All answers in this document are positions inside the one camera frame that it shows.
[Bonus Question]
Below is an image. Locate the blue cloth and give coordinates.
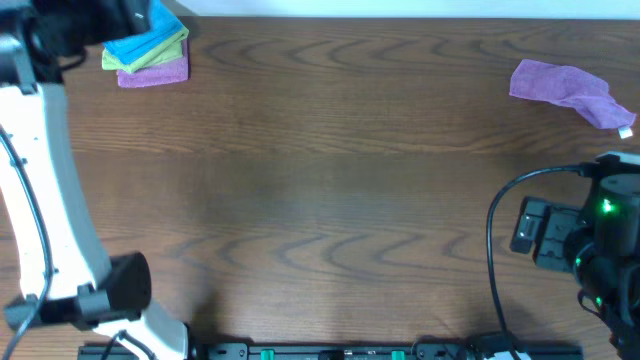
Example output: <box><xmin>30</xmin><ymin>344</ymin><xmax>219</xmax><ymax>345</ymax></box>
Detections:
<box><xmin>104</xmin><ymin>0</ymin><xmax>185</xmax><ymax>64</ymax></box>

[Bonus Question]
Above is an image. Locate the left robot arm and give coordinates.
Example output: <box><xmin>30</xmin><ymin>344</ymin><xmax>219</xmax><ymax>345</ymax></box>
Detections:
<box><xmin>1</xmin><ymin>1</ymin><xmax>194</xmax><ymax>359</ymax></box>

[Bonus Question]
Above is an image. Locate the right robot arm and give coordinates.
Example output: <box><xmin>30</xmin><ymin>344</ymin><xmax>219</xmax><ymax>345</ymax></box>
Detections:
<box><xmin>510</xmin><ymin>152</ymin><xmax>639</xmax><ymax>359</ymax></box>

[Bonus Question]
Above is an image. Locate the folded green cloth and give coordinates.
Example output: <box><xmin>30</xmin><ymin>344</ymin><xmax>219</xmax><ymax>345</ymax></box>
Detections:
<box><xmin>101</xmin><ymin>27</ymin><xmax>189</xmax><ymax>74</ymax></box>

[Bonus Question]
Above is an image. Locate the folded purple cloth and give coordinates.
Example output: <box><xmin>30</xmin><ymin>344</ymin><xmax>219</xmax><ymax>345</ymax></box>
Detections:
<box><xmin>117</xmin><ymin>40</ymin><xmax>190</xmax><ymax>88</ymax></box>

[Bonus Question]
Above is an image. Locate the crumpled purple cloth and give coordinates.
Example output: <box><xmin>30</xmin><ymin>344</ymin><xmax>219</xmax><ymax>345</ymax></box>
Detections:
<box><xmin>509</xmin><ymin>59</ymin><xmax>637</xmax><ymax>139</ymax></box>

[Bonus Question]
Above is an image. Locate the right black cable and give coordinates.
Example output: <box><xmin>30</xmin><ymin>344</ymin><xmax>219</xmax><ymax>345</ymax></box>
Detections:
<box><xmin>485</xmin><ymin>164</ymin><xmax>599</xmax><ymax>351</ymax></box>

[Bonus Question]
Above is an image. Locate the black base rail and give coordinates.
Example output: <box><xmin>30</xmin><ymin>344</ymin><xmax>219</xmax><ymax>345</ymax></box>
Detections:
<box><xmin>77</xmin><ymin>342</ymin><xmax>584</xmax><ymax>360</ymax></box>

